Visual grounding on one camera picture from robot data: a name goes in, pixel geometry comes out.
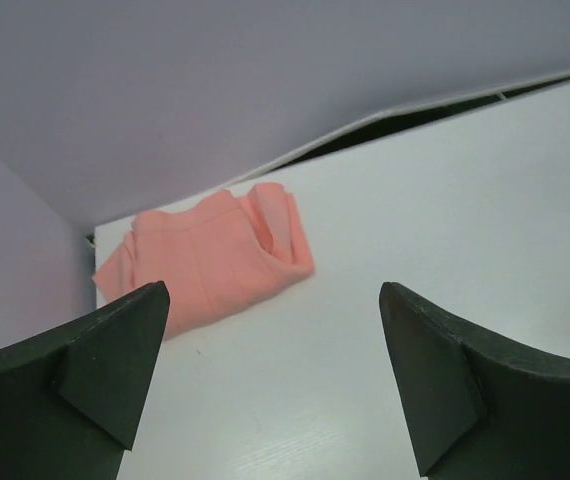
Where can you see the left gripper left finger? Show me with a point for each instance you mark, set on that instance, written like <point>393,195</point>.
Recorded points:
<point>71,398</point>

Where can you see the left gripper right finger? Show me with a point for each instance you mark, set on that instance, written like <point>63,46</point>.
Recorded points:
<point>477,404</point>

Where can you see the pink pleated skirt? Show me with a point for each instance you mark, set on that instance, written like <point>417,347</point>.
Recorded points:
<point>216,259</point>

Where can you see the white backdrop board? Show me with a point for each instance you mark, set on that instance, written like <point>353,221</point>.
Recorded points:
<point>396,120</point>

